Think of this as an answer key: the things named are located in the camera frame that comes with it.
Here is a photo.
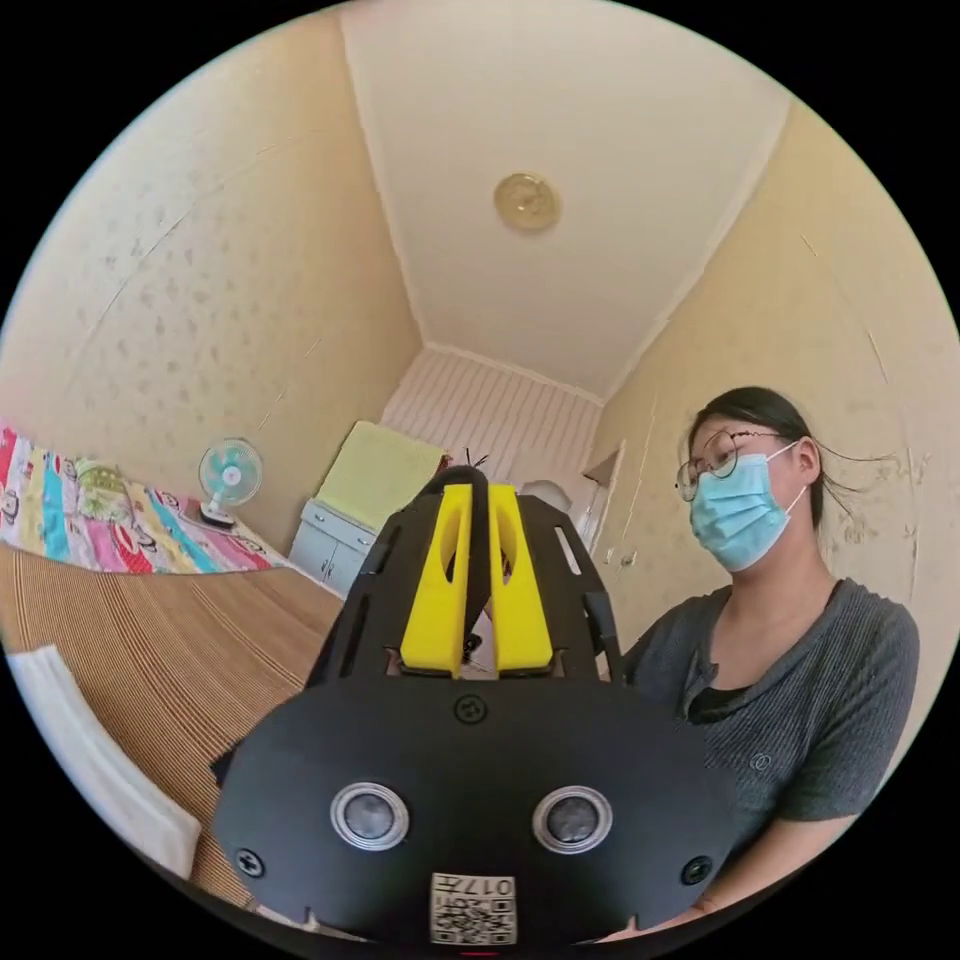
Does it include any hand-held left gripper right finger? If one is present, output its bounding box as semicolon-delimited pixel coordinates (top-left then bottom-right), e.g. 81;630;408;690
488;485;556;677

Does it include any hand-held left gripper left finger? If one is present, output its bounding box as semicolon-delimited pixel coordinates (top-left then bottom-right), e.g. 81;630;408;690
399;484;475;680

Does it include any person's left forearm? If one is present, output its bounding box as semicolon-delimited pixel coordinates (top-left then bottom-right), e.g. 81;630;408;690
678;794;880;920

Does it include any white cupboard with green cloth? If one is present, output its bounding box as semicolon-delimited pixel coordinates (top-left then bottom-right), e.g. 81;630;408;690
288;419;451;601

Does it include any striped curtain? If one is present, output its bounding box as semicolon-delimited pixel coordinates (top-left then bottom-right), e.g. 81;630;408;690
380;348;606;513

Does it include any small table fan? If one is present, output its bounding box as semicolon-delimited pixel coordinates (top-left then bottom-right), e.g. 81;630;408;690
196;437;265;531

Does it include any bed with woven mat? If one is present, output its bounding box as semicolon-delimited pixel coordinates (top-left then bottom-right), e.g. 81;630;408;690
0;418;354;910

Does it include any person's body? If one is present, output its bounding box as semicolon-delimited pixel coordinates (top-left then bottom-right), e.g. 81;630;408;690
620;386;922;864

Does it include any white folded cloth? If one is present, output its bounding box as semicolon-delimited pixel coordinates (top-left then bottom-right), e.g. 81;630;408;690
7;644;204;883

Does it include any round ceiling lamp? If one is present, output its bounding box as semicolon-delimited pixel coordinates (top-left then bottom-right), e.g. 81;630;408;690
492;170;564;234

